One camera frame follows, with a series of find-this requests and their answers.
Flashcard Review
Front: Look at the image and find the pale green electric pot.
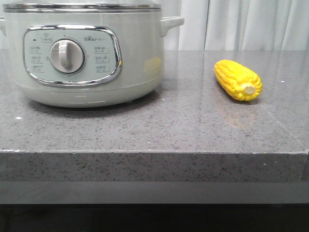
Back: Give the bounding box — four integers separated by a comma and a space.
0, 10, 184, 108

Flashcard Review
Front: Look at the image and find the yellow corn cob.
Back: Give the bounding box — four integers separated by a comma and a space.
213, 60, 263, 102

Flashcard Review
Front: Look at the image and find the glass pot lid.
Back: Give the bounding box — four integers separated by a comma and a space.
2, 0, 162, 13

